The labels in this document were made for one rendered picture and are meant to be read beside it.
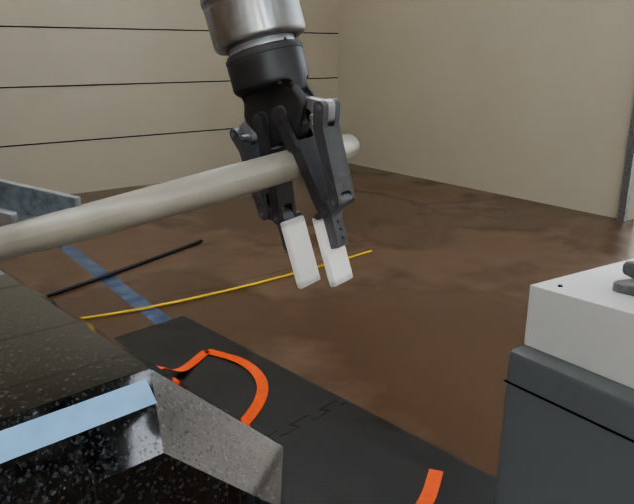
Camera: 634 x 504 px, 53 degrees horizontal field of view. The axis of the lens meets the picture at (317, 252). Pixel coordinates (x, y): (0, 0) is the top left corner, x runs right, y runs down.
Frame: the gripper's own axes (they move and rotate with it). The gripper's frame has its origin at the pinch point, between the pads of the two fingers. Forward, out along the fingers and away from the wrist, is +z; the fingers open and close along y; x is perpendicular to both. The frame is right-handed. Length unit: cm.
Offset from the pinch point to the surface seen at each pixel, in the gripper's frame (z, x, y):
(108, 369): 13.2, 4.7, 42.4
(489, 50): -50, -523, 234
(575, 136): 40, -497, 163
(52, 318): 7, 1, 65
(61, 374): 11.8, 9.8, 45.9
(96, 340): 11, 1, 52
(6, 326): 6, 7, 68
